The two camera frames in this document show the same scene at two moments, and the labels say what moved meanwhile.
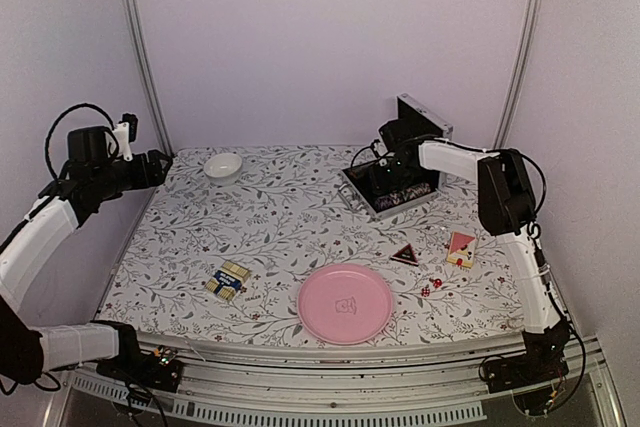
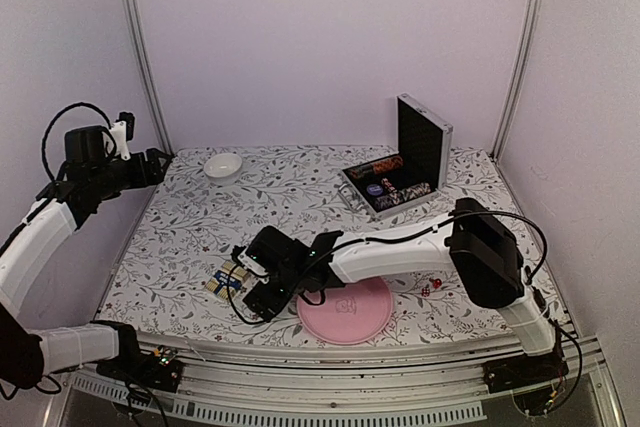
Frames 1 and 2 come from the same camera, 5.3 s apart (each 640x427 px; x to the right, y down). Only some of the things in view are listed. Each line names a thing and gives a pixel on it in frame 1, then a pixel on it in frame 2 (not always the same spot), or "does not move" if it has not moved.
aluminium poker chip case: [356, 183] does not move
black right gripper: [379, 182] to [275, 303]
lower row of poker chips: [393, 198] does not move
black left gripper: [157, 175] does not move
